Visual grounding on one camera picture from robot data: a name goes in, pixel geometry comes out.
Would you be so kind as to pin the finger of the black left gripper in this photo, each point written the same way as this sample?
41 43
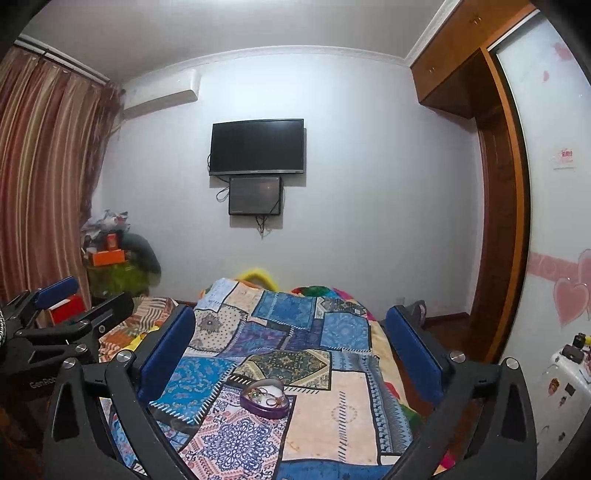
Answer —
98 321
55 293

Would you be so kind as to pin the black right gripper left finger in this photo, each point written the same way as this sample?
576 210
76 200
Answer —
77 443

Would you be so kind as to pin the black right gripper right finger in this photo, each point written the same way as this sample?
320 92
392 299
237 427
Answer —
503 444

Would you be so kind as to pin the purple heart-shaped jewelry box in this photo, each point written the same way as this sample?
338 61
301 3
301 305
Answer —
251 398

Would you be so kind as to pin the red box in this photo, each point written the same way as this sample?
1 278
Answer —
67 309

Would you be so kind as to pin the yellow printed cloth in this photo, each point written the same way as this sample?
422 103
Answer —
132 346

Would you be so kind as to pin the brown patterned blanket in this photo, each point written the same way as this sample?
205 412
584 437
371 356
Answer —
149 314

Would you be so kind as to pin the orange box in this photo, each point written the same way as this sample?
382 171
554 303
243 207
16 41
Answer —
108 257

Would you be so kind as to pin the white appliance with stickers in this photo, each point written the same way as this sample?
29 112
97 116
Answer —
561 401

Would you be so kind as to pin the dark green round cushion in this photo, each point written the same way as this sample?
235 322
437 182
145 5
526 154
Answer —
142 256

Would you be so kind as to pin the striped brown curtain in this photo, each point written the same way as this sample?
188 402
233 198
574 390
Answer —
55 126

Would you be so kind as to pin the blue patchwork bedspread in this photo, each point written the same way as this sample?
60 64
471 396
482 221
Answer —
349 418

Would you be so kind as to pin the white air conditioner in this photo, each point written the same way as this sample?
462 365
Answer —
162 93

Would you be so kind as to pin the white wardrobe door with hearts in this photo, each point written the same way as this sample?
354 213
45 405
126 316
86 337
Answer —
552 97

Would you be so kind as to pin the small black wall monitor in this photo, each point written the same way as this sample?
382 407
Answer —
255 196

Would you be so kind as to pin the black wall television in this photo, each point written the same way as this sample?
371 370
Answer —
267 146

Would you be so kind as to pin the brown wooden wardrobe frame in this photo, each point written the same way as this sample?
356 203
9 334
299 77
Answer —
455 72

